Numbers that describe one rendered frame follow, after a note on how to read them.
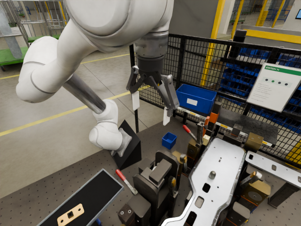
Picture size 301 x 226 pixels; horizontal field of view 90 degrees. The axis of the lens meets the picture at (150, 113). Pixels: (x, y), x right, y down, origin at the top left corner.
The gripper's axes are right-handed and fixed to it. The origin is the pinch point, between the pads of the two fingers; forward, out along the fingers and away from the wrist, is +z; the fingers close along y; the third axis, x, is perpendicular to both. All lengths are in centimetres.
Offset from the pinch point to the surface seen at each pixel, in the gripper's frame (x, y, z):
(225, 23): 433, -97, 19
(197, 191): 11, 22, 46
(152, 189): -10.0, 8.9, 28.0
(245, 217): 14, 44, 47
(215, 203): 10, 31, 46
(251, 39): 229, -5, 12
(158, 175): -3.9, 7.6, 27.3
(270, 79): 90, 31, 10
